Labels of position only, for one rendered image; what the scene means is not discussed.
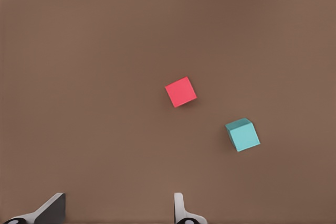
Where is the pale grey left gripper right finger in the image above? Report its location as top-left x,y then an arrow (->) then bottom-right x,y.
173,192 -> 208,224

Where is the teal cube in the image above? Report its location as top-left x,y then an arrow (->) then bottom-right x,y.
225,118 -> 261,153

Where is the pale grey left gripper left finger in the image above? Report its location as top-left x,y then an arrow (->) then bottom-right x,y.
2,192 -> 66,224

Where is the red cube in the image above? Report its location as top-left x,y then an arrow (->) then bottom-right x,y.
164,76 -> 198,109

